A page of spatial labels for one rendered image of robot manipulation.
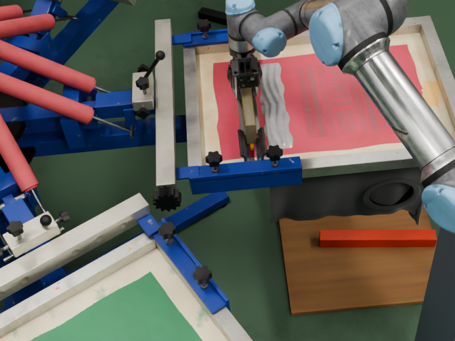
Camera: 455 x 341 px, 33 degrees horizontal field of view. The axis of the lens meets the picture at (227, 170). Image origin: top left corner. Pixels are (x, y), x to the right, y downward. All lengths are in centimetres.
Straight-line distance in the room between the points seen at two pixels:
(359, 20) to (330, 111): 73
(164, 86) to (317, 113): 45
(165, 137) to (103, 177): 137
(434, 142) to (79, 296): 94
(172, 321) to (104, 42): 246
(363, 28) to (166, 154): 73
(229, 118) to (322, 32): 74
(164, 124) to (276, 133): 32
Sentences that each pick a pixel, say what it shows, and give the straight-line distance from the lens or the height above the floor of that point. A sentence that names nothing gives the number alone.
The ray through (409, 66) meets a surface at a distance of 244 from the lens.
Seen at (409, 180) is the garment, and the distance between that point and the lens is 231.
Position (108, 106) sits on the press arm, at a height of 104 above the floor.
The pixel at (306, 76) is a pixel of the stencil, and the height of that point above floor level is 95.
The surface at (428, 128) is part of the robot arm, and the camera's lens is 156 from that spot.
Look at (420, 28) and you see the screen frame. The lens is 255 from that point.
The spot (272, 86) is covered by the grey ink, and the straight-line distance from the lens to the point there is 235.
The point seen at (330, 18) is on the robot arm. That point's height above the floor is 159.
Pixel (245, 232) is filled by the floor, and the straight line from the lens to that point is 319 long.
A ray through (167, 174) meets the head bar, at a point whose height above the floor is 104.
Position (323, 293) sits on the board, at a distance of 300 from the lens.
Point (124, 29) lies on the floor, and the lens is 420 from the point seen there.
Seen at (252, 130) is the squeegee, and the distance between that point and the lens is 212.
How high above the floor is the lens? 258
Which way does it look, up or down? 49 degrees down
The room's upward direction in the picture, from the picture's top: 6 degrees counter-clockwise
